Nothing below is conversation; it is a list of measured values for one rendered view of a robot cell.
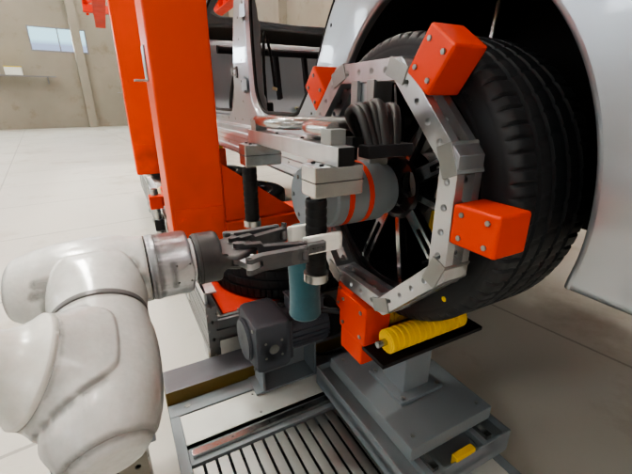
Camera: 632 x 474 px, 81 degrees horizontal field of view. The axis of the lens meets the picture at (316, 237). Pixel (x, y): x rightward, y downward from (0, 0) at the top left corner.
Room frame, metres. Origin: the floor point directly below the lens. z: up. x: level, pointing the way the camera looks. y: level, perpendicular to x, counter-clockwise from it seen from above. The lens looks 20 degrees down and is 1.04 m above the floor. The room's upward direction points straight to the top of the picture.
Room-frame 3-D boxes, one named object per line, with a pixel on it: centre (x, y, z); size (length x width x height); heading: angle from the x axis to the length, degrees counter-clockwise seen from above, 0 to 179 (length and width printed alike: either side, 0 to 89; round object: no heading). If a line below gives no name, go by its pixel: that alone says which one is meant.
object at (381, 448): (0.92, -0.28, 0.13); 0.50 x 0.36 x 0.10; 28
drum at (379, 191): (0.81, -0.06, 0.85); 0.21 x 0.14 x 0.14; 118
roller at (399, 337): (0.78, -0.27, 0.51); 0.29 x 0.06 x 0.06; 118
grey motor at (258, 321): (1.10, 0.05, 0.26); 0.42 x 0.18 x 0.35; 118
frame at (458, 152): (0.84, -0.13, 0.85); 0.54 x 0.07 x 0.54; 28
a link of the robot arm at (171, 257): (0.47, 0.20, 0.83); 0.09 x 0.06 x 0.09; 28
